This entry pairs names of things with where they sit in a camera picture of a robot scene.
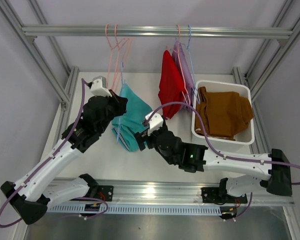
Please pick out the red trousers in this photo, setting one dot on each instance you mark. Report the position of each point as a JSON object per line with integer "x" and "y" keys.
{"x": 171, "y": 86}

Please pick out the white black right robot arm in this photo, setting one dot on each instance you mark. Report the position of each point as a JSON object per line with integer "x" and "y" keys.
{"x": 257, "y": 171}

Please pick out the aluminium right frame post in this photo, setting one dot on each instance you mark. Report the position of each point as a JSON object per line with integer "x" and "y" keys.
{"x": 272, "y": 52}

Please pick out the pink hanger of brown trousers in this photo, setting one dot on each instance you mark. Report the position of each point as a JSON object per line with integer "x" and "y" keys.
{"x": 123, "y": 50}

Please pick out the teal trousers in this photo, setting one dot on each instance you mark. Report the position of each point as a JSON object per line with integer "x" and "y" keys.
{"x": 124, "y": 127}

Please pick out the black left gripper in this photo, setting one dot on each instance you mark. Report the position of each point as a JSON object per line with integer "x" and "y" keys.
{"x": 120, "y": 103}

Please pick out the brown trousers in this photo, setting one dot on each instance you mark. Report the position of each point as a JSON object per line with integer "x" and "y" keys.
{"x": 224, "y": 114}

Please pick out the aluminium frame post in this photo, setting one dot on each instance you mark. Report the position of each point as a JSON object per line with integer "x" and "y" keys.
{"x": 64, "y": 94}
{"x": 272, "y": 52}

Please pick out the aluminium hanging rail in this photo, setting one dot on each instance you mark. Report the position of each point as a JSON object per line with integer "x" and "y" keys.
{"x": 48, "y": 30}

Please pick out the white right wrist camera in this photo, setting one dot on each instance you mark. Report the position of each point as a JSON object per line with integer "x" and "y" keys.
{"x": 153, "y": 121}

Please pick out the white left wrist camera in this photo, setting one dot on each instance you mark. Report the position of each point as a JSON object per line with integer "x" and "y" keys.
{"x": 98, "y": 87}

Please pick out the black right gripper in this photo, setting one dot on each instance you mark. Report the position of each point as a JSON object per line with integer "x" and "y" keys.
{"x": 163, "y": 129}

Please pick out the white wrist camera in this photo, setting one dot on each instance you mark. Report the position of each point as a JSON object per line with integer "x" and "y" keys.
{"x": 153, "y": 121}
{"x": 98, "y": 87}

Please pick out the aluminium left frame post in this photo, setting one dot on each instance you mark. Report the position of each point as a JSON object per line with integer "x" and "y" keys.
{"x": 64, "y": 94}

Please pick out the lilac trousers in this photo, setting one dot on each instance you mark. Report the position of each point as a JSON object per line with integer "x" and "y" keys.
{"x": 182, "y": 65}

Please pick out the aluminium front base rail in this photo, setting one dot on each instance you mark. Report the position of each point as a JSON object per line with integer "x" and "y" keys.
{"x": 171, "y": 193}

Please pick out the grey slotted cable duct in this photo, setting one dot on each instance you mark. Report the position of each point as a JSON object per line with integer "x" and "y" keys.
{"x": 178, "y": 210}

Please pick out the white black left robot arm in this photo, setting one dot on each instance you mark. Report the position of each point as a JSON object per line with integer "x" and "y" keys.
{"x": 30, "y": 196}

